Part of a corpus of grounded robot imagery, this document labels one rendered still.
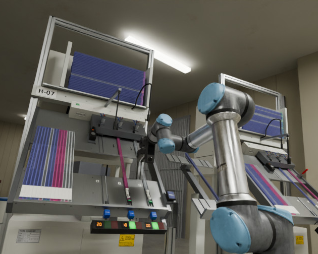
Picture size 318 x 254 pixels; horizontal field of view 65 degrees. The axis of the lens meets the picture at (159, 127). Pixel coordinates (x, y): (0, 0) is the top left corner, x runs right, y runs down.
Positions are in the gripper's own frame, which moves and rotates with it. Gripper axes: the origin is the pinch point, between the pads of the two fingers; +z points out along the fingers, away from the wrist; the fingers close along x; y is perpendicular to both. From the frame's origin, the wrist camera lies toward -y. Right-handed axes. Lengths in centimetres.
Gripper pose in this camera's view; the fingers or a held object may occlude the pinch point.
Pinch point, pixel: (140, 162)
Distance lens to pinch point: 144.8
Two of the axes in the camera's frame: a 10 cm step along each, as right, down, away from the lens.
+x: -9.0, -1.8, -4.0
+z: -4.2, 6.5, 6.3
